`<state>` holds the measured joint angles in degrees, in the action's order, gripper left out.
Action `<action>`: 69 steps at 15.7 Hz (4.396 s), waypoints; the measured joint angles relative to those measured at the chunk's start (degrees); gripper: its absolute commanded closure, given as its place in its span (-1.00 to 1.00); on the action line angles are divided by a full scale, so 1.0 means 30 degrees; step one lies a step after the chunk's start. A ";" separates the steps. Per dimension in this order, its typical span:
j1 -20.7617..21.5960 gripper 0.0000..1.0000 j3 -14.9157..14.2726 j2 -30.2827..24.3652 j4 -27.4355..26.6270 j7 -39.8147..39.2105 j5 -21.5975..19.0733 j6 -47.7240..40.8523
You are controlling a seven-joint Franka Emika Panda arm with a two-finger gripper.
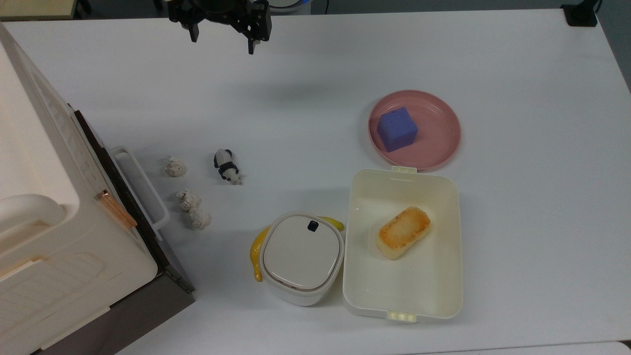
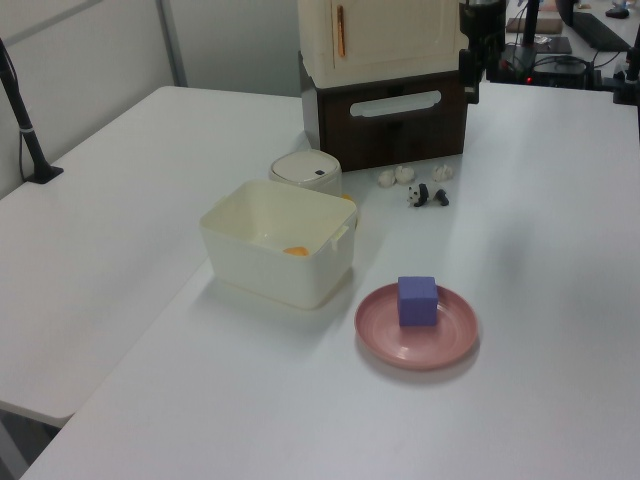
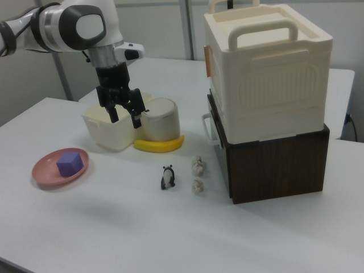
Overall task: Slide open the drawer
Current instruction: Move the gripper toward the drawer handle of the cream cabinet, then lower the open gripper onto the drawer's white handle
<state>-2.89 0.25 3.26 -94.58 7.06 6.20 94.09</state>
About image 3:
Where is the copper door handle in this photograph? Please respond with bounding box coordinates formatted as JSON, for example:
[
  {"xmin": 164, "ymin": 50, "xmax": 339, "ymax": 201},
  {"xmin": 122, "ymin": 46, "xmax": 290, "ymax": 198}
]
[{"xmin": 204, "ymin": 45, "xmax": 213, "ymax": 77}]

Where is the purple cube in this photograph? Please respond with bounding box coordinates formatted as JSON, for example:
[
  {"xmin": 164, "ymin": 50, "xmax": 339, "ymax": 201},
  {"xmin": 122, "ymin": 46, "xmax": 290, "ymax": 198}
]
[{"xmin": 56, "ymin": 152, "xmax": 84, "ymax": 177}]

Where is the black wall cable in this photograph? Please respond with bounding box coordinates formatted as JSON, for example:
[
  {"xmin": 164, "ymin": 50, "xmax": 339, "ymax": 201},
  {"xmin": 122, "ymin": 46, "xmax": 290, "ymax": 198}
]
[{"xmin": 345, "ymin": 113, "xmax": 358, "ymax": 142}]

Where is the pink plate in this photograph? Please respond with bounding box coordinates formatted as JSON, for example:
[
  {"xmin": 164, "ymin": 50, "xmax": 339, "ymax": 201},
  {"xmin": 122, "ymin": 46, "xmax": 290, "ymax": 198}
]
[{"xmin": 31, "ymin": 147, "xmax": 90, "ymax": 191}]

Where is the panda figurine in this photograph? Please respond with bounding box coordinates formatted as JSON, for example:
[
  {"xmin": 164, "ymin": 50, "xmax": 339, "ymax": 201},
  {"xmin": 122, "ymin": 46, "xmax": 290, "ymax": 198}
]
[{"xmin": 160, "ymin": 164, "xmax": 177, "ymax": 191}]

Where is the dark wooden box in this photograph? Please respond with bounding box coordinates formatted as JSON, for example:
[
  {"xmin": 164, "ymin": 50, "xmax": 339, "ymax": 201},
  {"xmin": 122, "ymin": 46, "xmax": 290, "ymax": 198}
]
[{"xmin": 213, "ymin": 123, "xmax": 330, "ymax": 205}]

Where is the white lidded round bin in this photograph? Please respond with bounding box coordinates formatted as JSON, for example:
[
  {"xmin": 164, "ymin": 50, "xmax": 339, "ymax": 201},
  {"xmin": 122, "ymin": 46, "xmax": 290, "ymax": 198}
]
[{"xmin": 141, "ymin": 97, "xmax": 181, "ymax": 142}]

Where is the cream open plastic container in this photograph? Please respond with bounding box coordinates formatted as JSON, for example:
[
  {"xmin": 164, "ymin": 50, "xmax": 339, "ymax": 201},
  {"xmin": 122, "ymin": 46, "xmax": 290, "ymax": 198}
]
[{"xmin": 81, "ymin": 91, "xmax": 154, "ymax": 153}]

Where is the dark drawer with white handle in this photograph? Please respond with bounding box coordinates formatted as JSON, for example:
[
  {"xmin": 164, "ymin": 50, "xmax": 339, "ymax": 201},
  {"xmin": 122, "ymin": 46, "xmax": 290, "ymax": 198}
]
[{"xmin": 201, "ymin": 87, "xmax": 228, "ymax": 149}]

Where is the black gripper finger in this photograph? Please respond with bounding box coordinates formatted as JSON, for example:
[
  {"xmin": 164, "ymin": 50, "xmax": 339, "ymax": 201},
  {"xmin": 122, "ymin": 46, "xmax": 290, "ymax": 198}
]
[
  {"xmin": 122, "ymin": 88, "xmax": 150, "ymax": 129},
  {"xmin": 96, "ymin": 86, "xmax": 119, "ymax": 123}
]

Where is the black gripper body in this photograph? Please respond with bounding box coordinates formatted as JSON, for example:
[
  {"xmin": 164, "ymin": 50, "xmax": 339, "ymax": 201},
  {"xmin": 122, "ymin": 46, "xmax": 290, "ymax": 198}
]
[{"xmin": 94, "ymin": 62, "xmax": 133, "ymax": 94}]

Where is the yellow banana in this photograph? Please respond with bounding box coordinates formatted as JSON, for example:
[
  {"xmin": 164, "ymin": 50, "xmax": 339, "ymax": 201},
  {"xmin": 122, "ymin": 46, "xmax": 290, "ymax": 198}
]
[{"xmin": 134, "ymin": 135, "xmax": 185, "ymax": 154}]

